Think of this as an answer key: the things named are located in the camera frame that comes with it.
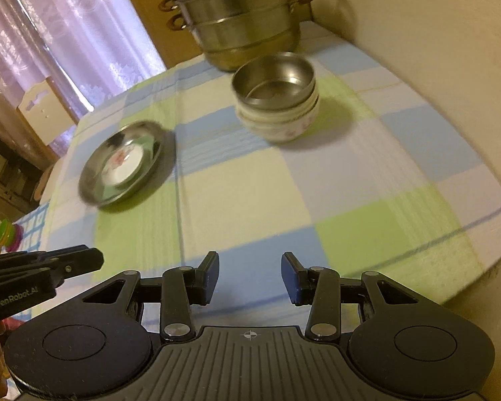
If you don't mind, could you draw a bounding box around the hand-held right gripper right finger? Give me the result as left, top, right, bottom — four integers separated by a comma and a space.
281, 252, 422, 342

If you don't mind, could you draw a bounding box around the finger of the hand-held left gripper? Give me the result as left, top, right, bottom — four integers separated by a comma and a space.
0, 247, 105, 276

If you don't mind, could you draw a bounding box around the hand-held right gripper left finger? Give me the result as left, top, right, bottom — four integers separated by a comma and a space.
82, 251, 220, 342

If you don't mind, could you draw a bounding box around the round steel plate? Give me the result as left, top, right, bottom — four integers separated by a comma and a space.
78, 120, 166, 207

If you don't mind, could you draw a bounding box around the small floral saucer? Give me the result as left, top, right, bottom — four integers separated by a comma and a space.
101, 143, 152, 187

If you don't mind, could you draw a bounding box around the white floral bowl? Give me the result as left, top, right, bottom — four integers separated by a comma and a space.
238, 99, 320, 143

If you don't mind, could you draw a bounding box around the cream plastic bowl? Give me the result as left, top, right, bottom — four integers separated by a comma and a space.
235, 90, 320, 128

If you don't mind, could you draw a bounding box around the steel bowl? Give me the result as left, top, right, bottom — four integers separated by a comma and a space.
231, 52, 317, 112

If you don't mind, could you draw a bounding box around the green and pink toy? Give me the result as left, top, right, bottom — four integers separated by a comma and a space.
0, 219, 24, 254

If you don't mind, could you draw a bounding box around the blue checked cloth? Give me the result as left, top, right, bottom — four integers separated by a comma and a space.
13, 200, 51, 260

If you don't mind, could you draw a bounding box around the checked pastel tablecloth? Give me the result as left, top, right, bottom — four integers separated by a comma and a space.
37, 20, 501, 328

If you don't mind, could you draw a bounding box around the black slotted rack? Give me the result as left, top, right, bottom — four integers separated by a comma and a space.
0, 129, 47, 215

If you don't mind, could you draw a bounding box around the cream wooden chair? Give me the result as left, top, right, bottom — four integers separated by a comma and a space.
16, 76, 78, 148

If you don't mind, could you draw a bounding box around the purple lace curtain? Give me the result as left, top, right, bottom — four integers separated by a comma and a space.
0, 0, 168, 160

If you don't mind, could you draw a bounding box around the stacked steel steamer pot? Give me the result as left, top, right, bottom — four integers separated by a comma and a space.
159, 0, 320, 73

